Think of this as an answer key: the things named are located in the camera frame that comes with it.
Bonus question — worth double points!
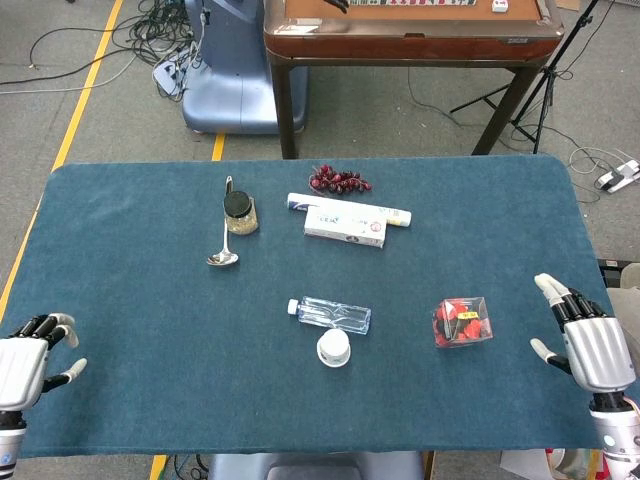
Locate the brown mahjong table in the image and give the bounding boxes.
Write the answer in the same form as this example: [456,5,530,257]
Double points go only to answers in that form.
[263,0,566,160]

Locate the red grape bunch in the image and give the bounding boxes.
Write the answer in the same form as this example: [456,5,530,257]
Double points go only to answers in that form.
[308,164,374,196]

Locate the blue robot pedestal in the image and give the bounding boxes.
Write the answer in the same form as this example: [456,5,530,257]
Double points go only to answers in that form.
[181,0,309,135]

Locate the clear box with red items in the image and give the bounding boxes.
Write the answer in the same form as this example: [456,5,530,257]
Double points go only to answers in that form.
[432,296,495,350]

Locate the metal soup ladle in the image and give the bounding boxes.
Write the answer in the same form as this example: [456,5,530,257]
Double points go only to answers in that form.
[206,175,240,269]

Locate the white power strip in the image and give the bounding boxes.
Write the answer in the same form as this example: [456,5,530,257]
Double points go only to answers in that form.
[594,159,640,194]
[152,47,194,100]

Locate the glass jar with black lid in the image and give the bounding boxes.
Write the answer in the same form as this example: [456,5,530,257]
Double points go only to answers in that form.
[222,190,260,237]

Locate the black tripod stand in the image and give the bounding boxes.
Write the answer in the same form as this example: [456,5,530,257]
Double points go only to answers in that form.
[449,0,601,155]

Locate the white floor cable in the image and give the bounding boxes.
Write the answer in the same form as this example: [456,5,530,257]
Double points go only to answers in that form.
[568,146,629,176]

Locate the clear plastic water bottle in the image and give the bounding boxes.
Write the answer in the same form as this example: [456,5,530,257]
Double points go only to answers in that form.
[287,295,373,336]

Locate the beige cushion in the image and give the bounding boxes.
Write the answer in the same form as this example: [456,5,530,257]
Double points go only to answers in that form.
[607,262,640,351]

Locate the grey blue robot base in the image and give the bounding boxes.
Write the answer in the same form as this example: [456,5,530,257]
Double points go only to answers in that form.
[207,451,426,480]

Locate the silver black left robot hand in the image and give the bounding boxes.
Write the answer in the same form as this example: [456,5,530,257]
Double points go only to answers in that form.
[0,312,88,412]

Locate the white floral paper cup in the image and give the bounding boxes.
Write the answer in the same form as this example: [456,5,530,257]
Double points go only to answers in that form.
[316,328,352,369]

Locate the blue velvet tablecloth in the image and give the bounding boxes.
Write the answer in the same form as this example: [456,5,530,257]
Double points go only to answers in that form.
[0,154,640,459]

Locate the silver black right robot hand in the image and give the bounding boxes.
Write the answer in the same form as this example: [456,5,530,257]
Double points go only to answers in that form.
[529,272,639,394]

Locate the black floor cable bundle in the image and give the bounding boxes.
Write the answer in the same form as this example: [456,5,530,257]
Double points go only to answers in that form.
[0,0,201,89]

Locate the row of mahjong tiles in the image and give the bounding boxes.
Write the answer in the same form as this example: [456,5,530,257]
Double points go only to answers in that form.
[349,0,477,8]

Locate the white rectangular carton box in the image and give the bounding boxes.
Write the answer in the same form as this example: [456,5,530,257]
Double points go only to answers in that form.
[303,205,389,250]

